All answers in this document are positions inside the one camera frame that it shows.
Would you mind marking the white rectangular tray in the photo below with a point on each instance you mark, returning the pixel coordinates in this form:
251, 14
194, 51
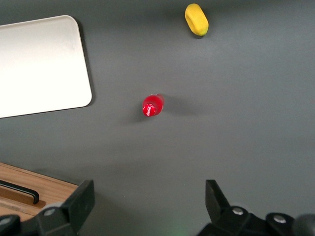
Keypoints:
41, 66

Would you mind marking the yellow foam sponge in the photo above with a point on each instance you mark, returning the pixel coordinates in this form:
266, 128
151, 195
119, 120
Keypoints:
197, 19

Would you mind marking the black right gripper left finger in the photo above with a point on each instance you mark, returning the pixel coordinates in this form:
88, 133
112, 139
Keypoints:
73, 209

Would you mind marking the wooden drawer front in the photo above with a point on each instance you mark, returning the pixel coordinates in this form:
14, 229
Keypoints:
14, 195

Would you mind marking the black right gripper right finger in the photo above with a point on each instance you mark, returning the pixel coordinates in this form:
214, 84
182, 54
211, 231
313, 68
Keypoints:
221, 209

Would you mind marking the red Coca-Cola bottle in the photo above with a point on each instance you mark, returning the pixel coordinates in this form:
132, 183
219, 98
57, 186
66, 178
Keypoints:
152, 106

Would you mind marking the brown wooden board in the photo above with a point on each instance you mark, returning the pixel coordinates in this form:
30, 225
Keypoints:
49, 180

